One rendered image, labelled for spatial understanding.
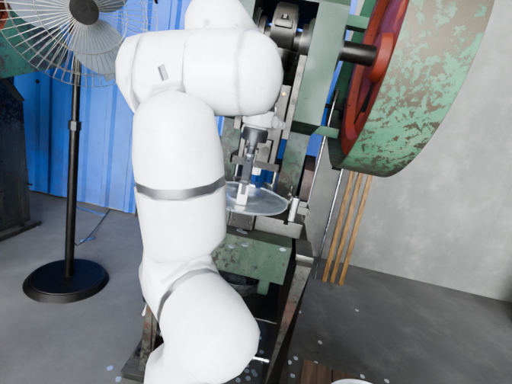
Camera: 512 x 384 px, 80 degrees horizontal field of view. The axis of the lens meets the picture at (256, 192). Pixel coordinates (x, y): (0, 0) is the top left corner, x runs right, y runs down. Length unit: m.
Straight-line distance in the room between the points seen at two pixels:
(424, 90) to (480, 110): 1.84
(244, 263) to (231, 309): 0.70
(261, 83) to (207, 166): 0.12
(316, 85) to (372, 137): 0.28
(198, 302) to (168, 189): 0.16
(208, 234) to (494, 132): 2.54
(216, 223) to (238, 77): 0.17
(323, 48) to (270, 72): 0.73
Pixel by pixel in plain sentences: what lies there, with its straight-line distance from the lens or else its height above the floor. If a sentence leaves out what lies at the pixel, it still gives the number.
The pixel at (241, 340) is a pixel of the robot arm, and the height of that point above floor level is 0.81.
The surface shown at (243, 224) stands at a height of 0.67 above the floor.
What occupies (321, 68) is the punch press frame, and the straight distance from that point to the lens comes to 1.09.
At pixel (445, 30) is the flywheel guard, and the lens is 0.89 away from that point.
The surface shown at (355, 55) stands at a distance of 1.21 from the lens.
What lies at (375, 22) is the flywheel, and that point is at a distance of 1.52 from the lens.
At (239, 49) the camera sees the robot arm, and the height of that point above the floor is 1.14.
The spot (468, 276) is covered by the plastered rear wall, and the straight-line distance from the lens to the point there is 3.05.
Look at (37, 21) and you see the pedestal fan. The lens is 1.51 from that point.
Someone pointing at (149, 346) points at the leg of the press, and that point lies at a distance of 1.33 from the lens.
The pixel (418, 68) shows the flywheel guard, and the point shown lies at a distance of 0.87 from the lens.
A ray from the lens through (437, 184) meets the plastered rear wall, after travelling 2.66.
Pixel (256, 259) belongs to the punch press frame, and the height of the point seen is 0.57.
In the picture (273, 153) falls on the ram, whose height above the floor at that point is 0.93.
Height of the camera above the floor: 1.08
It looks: 15 degrees down
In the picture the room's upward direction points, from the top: 12 degrees clockwise
